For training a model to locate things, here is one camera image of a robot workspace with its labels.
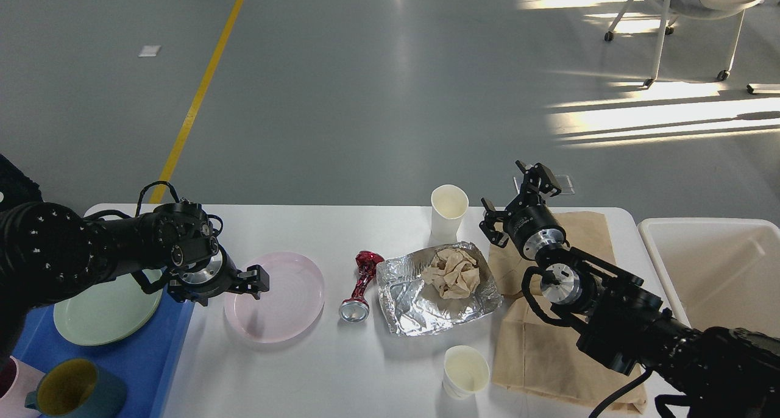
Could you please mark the white plastic bin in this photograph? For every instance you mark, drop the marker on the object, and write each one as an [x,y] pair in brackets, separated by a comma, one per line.
[717,271]

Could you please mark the lying white paper cup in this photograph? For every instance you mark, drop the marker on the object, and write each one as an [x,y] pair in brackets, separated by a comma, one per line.
[466,372]

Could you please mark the green plate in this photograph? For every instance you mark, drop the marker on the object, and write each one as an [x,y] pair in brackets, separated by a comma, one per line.
[106,312]

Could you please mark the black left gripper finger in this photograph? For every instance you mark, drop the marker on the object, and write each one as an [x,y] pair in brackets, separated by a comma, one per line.
[253,281]

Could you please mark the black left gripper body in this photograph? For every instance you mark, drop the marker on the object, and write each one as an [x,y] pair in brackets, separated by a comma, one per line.
[205,280]

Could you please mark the brown paper bag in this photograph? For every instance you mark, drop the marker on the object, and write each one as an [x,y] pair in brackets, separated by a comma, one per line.
[535,358]

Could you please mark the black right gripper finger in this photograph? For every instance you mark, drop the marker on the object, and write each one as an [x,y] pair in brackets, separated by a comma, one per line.
[491,217]
[537,185]

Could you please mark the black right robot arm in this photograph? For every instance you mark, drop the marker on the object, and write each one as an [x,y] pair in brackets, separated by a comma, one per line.
[717,372]

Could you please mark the pink plate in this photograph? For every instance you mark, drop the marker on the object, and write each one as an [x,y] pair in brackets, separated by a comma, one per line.
[292,304]

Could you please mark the teal mug yellow inside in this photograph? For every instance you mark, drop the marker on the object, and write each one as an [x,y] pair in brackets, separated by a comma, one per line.
[78,388]

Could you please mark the person dark trousers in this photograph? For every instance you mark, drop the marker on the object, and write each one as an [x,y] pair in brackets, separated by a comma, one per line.
[16,188]

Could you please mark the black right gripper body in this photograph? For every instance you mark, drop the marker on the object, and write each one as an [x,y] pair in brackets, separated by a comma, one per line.
[532,229]

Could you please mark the crumpled brown paper napkin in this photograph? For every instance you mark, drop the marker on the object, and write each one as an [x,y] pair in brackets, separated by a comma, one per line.
[453,273]

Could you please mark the pink mug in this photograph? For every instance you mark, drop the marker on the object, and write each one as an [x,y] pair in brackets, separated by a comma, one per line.
[17,380]

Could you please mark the aluminium foil tray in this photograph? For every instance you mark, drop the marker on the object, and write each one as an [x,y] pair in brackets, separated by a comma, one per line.
[413,308]

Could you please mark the upright white paper cup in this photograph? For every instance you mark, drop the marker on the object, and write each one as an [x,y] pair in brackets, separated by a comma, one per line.
[449,204]

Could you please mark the crushed red can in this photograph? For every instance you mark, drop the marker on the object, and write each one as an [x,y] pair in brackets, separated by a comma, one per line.
[355,309]

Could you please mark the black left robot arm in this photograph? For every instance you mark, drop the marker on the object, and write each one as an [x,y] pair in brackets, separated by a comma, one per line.
[51,254]

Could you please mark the blue plastic tray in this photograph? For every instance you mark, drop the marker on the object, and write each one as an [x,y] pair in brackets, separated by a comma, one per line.
[145,361]

